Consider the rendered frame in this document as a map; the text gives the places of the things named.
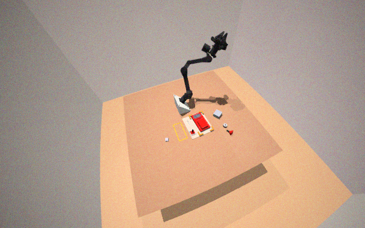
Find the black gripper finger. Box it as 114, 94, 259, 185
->
215, 31, 224, 41
221, 33, 228, 43

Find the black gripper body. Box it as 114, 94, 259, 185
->
211, 37, 228, 51

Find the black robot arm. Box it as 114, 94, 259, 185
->
179, 43, 227, 104

